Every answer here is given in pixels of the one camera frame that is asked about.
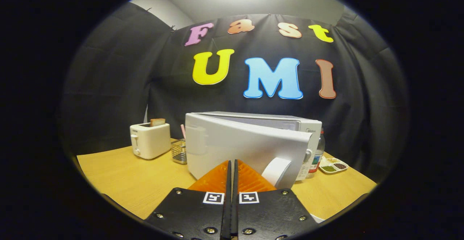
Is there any white microwave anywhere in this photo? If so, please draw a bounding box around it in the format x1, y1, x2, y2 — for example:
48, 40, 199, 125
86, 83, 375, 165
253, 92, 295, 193
185, 111, 323, 190

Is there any metal wire basket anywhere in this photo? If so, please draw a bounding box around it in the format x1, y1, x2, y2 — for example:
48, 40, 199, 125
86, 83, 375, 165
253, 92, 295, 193
171, 139, 187, 165

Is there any cream toaster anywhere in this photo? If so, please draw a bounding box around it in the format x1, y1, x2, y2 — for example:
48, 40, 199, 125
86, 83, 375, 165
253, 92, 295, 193
130, 122, 171, 160

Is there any clear plastic bottle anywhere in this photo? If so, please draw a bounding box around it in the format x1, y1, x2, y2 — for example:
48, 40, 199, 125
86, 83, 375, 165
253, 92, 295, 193
306, 129, 326, 179

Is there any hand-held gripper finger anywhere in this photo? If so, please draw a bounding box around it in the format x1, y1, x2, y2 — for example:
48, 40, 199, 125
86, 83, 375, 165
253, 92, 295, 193
145, 160, 232, 240
232, 159, 319, 240

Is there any white divided dish with beans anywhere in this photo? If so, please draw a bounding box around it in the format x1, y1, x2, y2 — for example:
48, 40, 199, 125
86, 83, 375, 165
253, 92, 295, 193
319, 157, 349, 174

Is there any black backdrop cloth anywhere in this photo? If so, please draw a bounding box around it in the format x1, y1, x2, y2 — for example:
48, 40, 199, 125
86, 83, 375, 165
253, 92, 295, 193
60, 3, 410, 182

